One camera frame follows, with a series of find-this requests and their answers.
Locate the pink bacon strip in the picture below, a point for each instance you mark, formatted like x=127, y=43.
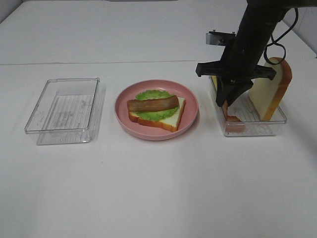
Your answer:
x=233, y=123

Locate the left clear plastic tray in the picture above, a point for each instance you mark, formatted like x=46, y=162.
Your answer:
x=66, y=112

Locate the green lettuce leaf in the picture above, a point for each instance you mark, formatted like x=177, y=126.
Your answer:
x=158, y=115

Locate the pink round plate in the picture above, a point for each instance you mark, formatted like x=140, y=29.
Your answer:
x=189, y=115

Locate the right clear plastic tray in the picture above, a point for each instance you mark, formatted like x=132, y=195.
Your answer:
x=244, y=109

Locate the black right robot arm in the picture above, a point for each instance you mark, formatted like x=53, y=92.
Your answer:
x=261, y=17

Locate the brown bacon strip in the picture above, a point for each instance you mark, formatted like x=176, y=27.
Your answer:
x=152, y=105

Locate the clear plastic tray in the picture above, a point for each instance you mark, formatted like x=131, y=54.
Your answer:
x=66, y=112
x=244, y=109

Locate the yellow cheese slice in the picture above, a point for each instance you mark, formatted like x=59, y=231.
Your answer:
x=214, y=79

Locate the bread slice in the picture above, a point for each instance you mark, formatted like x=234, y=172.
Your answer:
x=266, y=94
x=169, y=124

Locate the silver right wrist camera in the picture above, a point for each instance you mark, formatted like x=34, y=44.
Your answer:
x=219, y=38

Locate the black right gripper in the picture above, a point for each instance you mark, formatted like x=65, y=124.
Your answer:
x=239, y=62

